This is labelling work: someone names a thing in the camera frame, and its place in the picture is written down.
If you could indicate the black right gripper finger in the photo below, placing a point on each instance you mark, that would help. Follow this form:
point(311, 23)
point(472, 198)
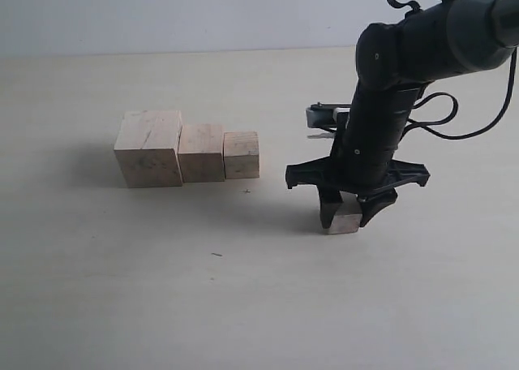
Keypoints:
point(330, 202)
point(374, 204)

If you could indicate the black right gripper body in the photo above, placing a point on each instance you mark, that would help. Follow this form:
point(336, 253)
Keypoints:
point(361, 159)

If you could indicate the smallest wooden cube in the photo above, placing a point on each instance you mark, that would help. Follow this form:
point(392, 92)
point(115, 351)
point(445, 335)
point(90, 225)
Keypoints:
point(344, 224)

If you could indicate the medium wooden cube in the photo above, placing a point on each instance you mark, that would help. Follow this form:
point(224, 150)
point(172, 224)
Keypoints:
point(241, 155)

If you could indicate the second largest wooden cube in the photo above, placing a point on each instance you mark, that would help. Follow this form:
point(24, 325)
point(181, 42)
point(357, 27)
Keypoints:
point(200, 153)

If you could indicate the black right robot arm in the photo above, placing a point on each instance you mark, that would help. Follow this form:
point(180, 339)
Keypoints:
point(395, 63)

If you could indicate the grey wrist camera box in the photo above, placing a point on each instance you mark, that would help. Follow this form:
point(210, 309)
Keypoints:
point(326, 115)

